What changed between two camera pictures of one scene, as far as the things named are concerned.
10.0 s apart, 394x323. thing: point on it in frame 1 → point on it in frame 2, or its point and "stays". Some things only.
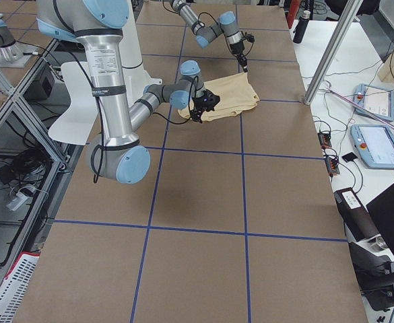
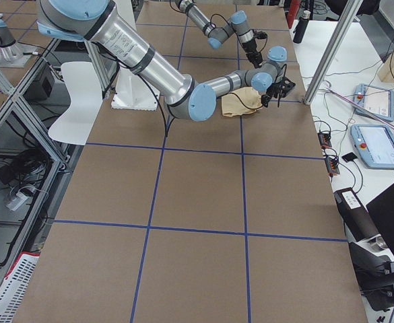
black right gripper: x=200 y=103 → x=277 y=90
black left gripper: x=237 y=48 → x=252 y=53
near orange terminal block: x=332 y=165 stays
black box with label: x=355 y=217 stays
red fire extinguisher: x=293 y=12 stays
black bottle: x=301 y=27 stays
